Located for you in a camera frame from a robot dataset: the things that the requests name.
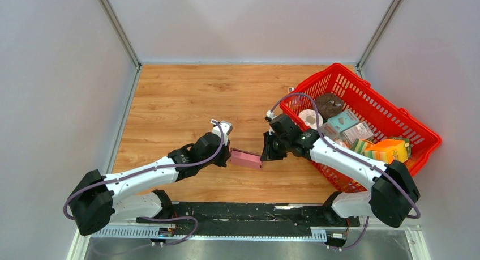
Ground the pink white small box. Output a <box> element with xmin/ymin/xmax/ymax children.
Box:
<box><xmin>340</xmin><ymin>121</ymin><xmax>374</xmax><ymax>146</ymax></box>

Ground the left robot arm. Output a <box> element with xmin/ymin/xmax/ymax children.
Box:
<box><xmin>64</xmin><ymin>132</ymin><xmax>230</xmax><ymax>236</ymax></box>

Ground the grey pink small box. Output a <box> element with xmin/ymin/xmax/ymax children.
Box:
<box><xmin>320</xmin><ymin>122</ymin><xmax>340</xmax><ymax>141</ymax></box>

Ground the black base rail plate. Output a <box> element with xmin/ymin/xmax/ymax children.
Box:
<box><xmin>135</xmin><ymin>201</ymin><xmax>361</xmax><ymax>238</ymax></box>

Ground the white tissue roll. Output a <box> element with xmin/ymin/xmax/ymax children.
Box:
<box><xmin>298</xmin><ymin>109</ymin><xmax>323</xmax><ymax>130</ymax></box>

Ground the teal small box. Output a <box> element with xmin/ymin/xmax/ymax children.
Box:
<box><xmin>327</xmin><ymin>109</ymin><xmax>360</xmax><ymax>133</ymax></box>

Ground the green yellow sponge stack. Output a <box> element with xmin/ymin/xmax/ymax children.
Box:
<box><xmin>350</xmin><ymin>139</ymin><xmax>374</xmax><ymax>155</ymax></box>

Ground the red plastic basket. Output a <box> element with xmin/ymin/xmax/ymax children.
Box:
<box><xmin>280</xmin><ymin>63</ymin><xmax>442</xmax><ymax>176</ymax></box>

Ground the orange yellow sponge pack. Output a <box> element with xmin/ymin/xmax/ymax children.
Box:
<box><xmin>362</xmin><ymin>137</ymin><xmax>412</xmax><ymax>164</ymax></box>

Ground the brown round cookie pack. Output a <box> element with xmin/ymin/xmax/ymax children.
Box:
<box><xmin>315</xmin><ymin>93</ymin><xmax>345</xmax><ymax>121</ymax></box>

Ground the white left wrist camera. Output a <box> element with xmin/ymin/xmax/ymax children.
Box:
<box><xmin>211</xmin><ymin>119</ymin><xmax>233</xmax><ymax>146</ymax></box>

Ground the pink paper box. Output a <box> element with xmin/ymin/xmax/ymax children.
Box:
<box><xmin>230</xmin><ymin>148</ymin><xmax>263</xmax><ymax>169</ymax></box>

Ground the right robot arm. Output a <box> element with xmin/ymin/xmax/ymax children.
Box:
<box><xmin>260</xmin><ymin>111</ymin><xmax>421</xmax><ymax>228</ymax></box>

